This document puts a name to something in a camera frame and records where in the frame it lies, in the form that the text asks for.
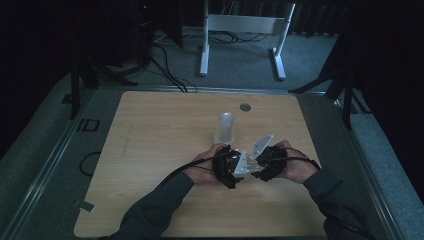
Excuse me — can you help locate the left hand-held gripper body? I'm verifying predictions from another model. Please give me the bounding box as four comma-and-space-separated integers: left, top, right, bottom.
211, 145, 250, 183

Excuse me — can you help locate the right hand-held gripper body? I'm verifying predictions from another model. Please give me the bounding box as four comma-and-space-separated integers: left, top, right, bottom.
249, 134, 290, 178

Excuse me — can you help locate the translucent plastic cup stack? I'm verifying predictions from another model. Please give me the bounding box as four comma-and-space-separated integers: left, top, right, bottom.
213, 111, 236, 147

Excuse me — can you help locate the person's left hand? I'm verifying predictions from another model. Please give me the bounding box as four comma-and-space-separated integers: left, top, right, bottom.
183, 143, 231, 185

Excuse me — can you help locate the person's right hand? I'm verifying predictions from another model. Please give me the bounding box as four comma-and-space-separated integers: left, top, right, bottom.
271, 139, 320, 185

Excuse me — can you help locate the black tripod stand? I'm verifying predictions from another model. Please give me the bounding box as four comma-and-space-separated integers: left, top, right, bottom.
68, 49, 138, 120
288, 33, 372, 131

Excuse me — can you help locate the dark equipment rack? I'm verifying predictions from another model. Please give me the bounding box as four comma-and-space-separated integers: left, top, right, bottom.
99, 0, 156, 68

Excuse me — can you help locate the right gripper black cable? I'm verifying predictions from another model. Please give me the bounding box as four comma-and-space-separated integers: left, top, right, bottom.
263, 146, 322, 171

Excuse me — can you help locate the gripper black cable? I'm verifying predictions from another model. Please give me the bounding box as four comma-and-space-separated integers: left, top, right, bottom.
263, 146, 322, 171
159, 151, 234, 189

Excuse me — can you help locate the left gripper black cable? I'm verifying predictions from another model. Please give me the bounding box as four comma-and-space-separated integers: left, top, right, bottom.
159, 151, 234, 189

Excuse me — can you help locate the black floor cable bundle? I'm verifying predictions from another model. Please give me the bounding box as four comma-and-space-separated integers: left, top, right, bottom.
146, 31, 198, 93

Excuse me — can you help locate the white metal stand frame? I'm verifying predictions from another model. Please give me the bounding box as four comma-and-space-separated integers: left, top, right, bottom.
199, 0, 297, 82

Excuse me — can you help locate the black floor cable loop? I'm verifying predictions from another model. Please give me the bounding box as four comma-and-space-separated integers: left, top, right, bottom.
78, 151, 102, 178

